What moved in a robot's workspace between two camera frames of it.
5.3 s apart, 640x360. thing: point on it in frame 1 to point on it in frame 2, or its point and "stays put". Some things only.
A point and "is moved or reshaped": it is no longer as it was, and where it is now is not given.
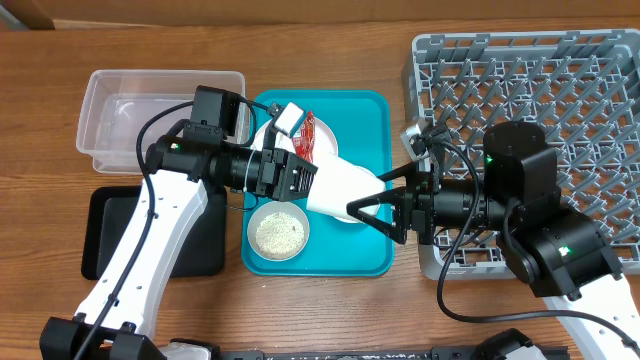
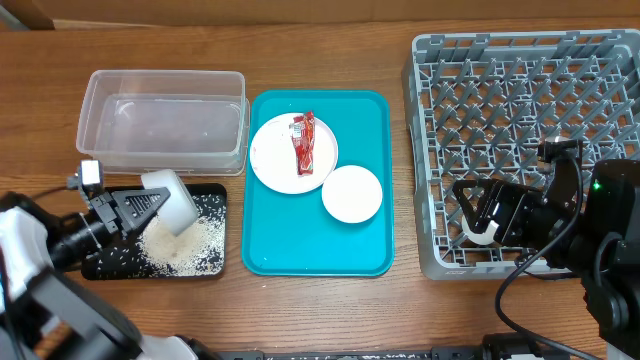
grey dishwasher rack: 582,86 stays put
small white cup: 338,183 to 482,238
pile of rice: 279,235 to 190,251
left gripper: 280,173 to 109,206
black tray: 110,211 stays put
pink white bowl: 351,183 stays put
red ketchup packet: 305,144 stays put
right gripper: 400,199 to 516,200
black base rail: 375,353 stays put
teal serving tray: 364,125 stays put
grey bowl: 278,231 is moved or reshaped
